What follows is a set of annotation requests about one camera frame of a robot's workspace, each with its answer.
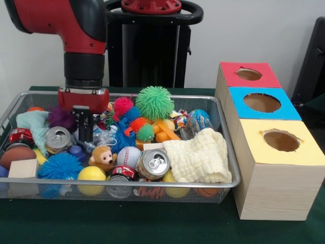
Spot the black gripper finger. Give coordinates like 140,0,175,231
85,113,93,142
77,113,86,142

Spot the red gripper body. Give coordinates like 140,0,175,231
57,86,111,114

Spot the crushed clear plastic bottle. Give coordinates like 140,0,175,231
85,126,114,153

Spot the wooden box with three holes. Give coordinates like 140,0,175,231
214,62,325,221

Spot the purple spiky rubber ball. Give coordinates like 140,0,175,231
47,106,77,133

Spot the orange plush toy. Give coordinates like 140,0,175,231
88,145,118,171

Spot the blue spiky ball with eyes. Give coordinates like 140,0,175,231
37,152,84,180

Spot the white baseball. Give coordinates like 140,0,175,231
116,146,142,168

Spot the mint knitted cloth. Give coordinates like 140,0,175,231
15,110,50,155

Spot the brown toy football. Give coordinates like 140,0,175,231
0,149,37,170

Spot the plain wooden block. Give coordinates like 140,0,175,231
8,159,39,178

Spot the green spiky rubber ball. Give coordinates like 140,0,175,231
136,85,175,120

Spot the opened silver drink can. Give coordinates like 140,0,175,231
136,148,171,181

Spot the cream waffle cloth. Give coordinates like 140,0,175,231
162,127,233,184

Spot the side table with green cloth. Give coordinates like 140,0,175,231
303,94,325,120

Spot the black upright panel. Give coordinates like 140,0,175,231
291,16,325,102

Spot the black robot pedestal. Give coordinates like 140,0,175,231
104,0,204,88

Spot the shallow wire mesh bin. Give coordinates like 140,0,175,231
0,90,241,204

